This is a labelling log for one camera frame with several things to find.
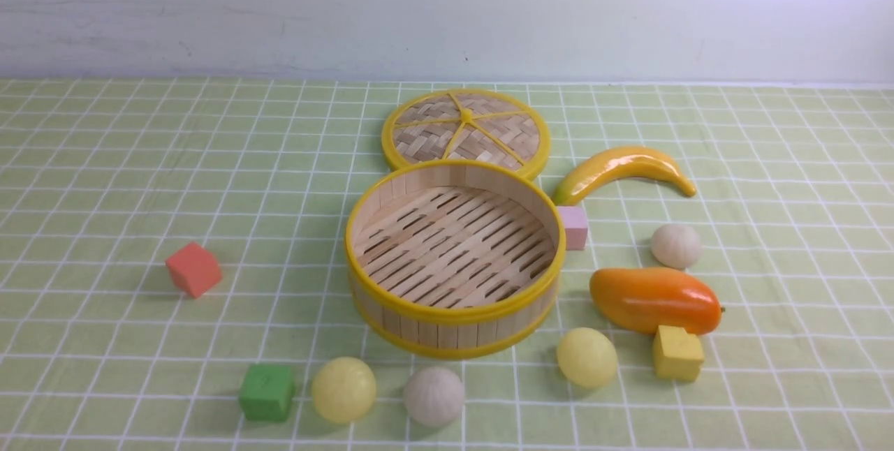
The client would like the white bun front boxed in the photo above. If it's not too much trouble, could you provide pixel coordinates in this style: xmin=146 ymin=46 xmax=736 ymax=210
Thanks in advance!
xmin=403 ymin=366 xmax=465 ymax=428

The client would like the white bun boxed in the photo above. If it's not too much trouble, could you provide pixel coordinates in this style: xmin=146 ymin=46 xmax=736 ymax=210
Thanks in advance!
xmin=403 ymin=366 xmax=465 ymax=428
xmin=650 ymin=224 xmax=703 ymax=270

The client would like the yellow bun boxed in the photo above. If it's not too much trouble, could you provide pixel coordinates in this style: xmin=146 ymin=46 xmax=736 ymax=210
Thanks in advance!
xmin=556 ymin=327 xmax=617 ymax=390
xmin=311 ymin=357 xmax=377 ymax=424

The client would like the bamboo steamer tray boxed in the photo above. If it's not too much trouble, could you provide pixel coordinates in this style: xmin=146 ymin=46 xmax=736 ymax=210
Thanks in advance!
xmin=344 ymin=161 xmax=567 ymax=360

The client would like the woven bamboo steamer lid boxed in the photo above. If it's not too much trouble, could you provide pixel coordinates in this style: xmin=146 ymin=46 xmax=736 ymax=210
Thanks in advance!
xmin=381 ymin=89 xmax=550 ymax=180

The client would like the pink cube block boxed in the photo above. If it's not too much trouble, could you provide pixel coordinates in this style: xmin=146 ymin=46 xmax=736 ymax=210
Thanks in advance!
xmin=557 ymin=205 xmax=589 ymax=251

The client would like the yellow toy banana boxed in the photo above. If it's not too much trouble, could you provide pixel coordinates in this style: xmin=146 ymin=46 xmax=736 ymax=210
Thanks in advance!
xmin=552 ymin=146 xmax=697 ymax=206

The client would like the red cube block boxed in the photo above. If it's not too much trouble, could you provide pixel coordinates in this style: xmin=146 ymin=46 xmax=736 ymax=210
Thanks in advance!
xmin=165 ymin=242 xmax=223 ymax=299

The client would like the green cube block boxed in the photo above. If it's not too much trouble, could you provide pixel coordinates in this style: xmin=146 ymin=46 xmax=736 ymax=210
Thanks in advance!
xmin=237 ymin=363 xmax=295 ymax=422

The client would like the yellow cube block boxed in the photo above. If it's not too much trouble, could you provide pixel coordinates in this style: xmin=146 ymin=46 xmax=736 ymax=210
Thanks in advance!
xmin=652 ymin=325 xmax=705 ymax=382

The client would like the green checkered tablecloth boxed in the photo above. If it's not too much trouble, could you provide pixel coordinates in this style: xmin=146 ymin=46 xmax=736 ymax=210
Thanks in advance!
xmin=1 ymin=78 xmax=893 ymax=450

